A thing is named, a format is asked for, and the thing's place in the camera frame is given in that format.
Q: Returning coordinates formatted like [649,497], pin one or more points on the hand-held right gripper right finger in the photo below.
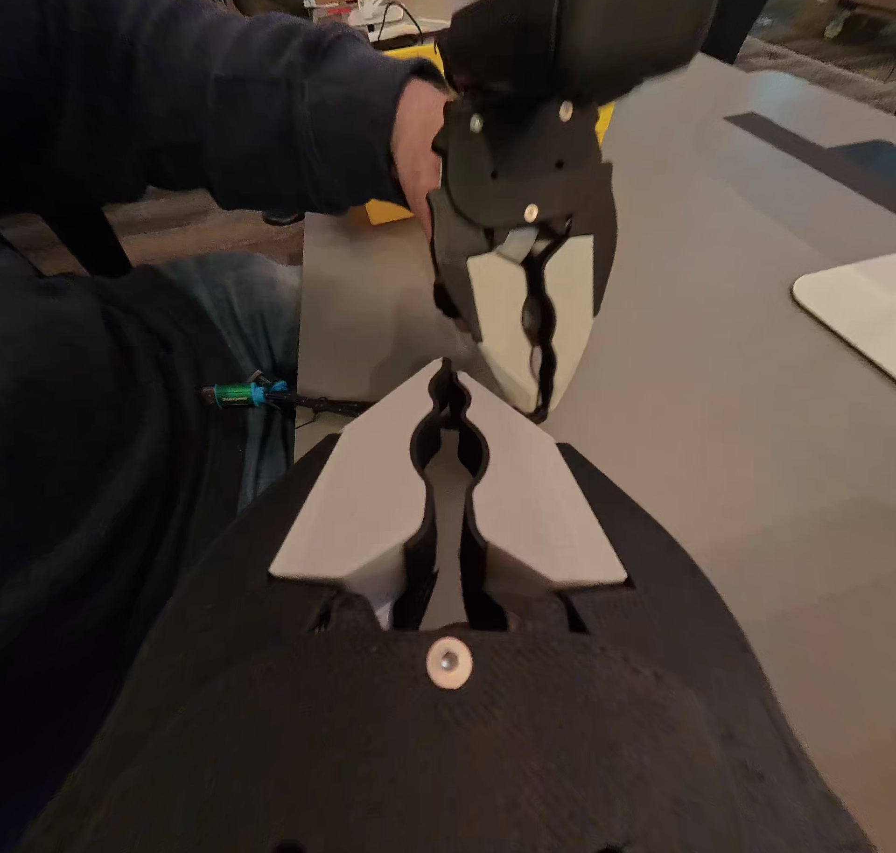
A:
[553,517]

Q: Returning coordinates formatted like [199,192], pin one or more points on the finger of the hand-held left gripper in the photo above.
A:
[497,314]
[571,293]

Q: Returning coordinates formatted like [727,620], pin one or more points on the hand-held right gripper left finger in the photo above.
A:
[350,517]

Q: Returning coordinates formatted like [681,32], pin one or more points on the yellow plastic bin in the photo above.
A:
[392,213]

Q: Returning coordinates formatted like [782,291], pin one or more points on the person's left hand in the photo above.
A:
[417,153]

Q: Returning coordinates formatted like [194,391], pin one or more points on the person's blue jeans leg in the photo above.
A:
[252,335]

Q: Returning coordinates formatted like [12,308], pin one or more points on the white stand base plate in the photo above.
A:
[854,307]

